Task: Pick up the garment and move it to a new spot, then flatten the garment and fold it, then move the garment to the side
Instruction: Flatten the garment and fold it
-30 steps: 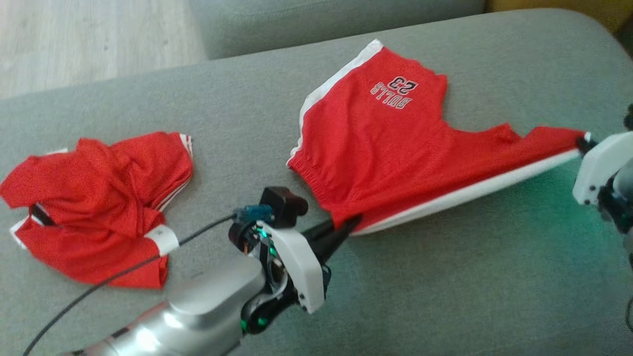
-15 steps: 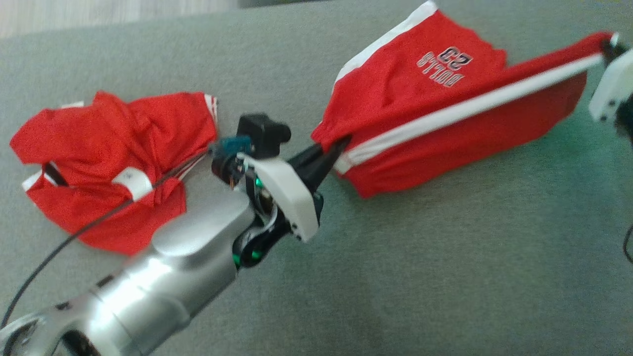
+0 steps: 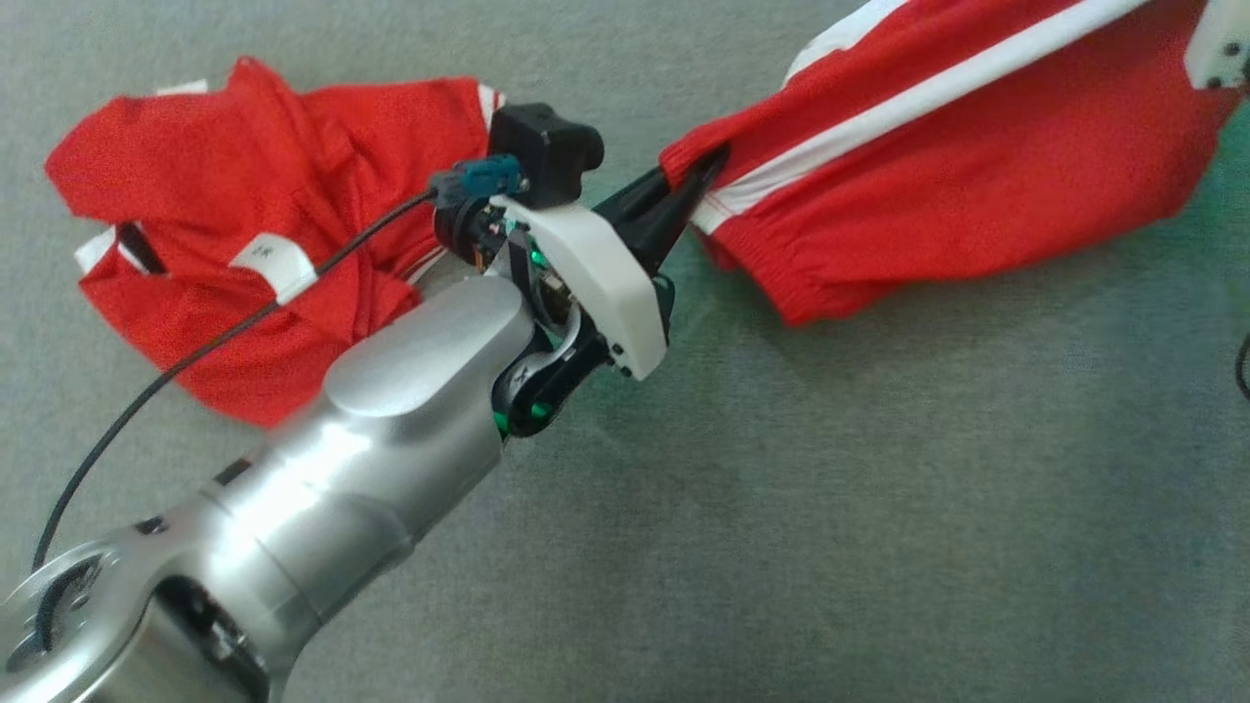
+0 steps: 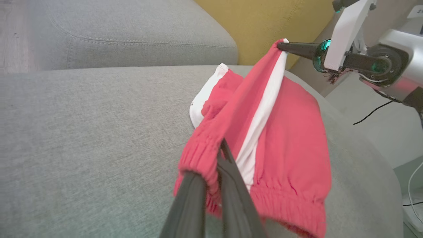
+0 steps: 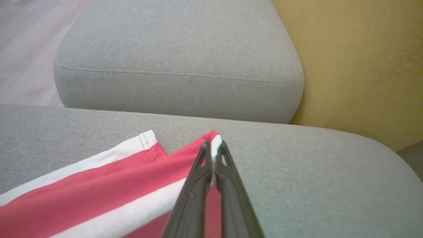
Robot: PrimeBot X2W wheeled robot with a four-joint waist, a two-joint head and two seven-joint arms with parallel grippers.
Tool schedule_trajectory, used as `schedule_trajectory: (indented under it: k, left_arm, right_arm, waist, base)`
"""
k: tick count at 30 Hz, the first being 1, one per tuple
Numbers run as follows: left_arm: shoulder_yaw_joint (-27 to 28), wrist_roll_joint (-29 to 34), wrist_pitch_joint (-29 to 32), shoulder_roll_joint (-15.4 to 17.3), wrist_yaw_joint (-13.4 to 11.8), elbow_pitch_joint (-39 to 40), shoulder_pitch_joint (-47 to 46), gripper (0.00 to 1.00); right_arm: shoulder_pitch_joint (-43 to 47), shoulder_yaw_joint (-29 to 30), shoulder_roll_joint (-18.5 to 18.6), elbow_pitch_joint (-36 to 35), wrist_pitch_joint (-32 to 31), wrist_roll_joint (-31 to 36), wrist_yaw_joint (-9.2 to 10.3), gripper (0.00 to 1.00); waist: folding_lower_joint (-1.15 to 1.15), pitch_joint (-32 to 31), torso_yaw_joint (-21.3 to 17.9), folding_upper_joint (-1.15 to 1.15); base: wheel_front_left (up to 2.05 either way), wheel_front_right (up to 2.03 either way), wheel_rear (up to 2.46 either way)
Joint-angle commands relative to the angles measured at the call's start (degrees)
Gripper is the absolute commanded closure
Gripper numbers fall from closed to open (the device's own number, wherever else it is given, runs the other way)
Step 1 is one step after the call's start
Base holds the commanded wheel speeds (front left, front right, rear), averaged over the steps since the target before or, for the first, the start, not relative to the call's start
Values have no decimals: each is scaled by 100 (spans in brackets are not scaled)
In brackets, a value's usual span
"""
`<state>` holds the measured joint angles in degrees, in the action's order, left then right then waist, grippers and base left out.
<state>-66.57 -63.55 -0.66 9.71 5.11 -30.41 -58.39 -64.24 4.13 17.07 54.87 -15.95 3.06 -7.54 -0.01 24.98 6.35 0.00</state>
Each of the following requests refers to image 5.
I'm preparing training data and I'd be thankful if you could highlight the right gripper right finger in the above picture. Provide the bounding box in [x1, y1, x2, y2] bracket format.
[214, 140, 265, 238]

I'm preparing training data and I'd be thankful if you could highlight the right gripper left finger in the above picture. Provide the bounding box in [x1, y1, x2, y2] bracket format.
[161, 141, 212, 238]

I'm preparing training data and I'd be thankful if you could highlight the red Bulls basketball jersey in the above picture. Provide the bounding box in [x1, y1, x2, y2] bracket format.
[0, 130, 222, 238]

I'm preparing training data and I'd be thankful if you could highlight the grey cushion with seam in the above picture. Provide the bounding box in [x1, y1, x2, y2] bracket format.
[54, 0, 305, 124]

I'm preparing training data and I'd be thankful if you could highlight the yellow sofa cushion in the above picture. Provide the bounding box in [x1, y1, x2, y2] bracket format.
[271, 0, 423, 152]

